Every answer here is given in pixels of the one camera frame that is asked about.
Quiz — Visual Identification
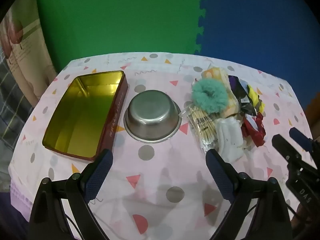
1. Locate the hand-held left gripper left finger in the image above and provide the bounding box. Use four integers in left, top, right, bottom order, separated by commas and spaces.
29, 149, 114, 240

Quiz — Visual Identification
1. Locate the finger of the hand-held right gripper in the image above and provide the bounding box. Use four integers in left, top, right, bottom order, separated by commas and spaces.
289, 127, 320, 157
272, 134, 304, 168

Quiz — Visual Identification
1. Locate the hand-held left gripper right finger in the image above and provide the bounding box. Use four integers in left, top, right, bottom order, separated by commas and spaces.
205, 149, 293, 240

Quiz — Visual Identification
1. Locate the red snack packet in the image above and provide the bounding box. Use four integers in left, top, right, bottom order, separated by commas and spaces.
241, 112, 265, 147

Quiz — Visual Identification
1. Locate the cream cloth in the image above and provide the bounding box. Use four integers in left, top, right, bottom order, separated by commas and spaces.
239, 130, 254, 152

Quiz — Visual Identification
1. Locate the white cloth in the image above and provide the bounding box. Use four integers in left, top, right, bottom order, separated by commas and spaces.
214, 117, 244, 162

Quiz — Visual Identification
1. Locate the cotton swab packet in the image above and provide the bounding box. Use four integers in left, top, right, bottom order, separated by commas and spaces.
180, 104, 223, 154

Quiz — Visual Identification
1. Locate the gold tin box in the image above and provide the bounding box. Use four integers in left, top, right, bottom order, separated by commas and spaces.
42, 70, 129, 162

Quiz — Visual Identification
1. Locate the teal fluffy scrunchie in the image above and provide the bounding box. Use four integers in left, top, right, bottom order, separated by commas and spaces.
191, 78, 228, 113

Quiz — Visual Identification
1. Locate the pink patterned tablecloth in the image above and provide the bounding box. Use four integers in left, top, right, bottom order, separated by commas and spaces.
7, 52, 315, 240

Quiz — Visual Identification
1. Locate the yellow wrapper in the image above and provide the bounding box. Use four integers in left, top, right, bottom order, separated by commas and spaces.
246, 84, 265, 113

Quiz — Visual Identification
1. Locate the dark snack packet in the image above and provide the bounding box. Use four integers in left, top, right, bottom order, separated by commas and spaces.
228, 75, 258, 117

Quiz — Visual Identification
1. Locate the steel bowl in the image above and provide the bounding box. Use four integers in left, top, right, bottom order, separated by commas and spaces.
123, 89, 182, 144

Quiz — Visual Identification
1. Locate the grey plaid cloth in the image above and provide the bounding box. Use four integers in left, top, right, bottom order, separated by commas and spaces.
0, 55, 33, 140

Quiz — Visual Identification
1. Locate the blue foam mat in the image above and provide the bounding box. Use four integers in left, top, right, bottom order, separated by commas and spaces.
194, 0, 320, 113

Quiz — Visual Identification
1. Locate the pink standing banner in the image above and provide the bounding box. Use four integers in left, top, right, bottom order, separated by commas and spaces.
0, 0, 59, 108

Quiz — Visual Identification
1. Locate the green foam mat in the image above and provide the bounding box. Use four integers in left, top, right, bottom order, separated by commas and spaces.
35, 0, 209, 74

